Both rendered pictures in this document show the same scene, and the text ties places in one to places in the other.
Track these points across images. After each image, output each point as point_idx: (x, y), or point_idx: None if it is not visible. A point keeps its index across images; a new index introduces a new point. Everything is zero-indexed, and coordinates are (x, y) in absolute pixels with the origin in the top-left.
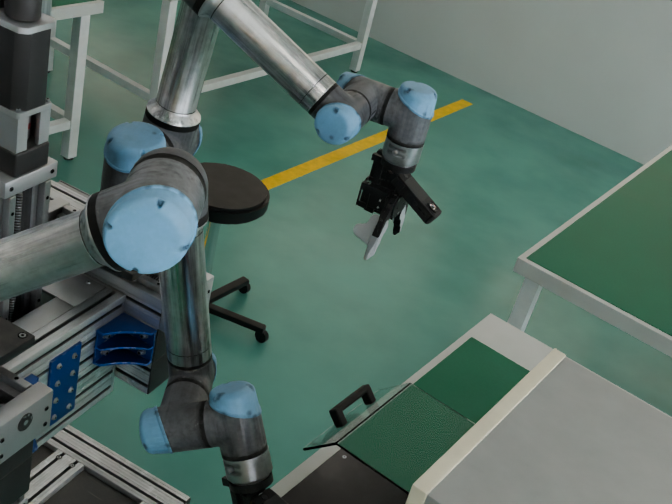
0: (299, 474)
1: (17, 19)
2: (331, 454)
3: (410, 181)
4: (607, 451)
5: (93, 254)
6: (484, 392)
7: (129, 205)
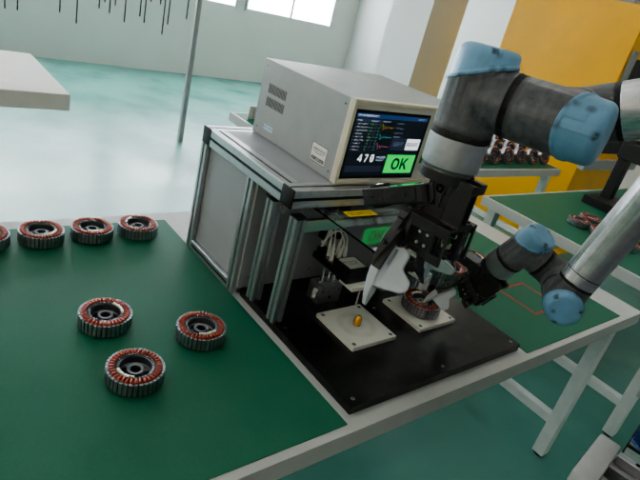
0: (393, 408)
1: None
2: (357, 417)
3: (418, 183)
4: (364, 87)
5: None
6: (110, 444)
7: None
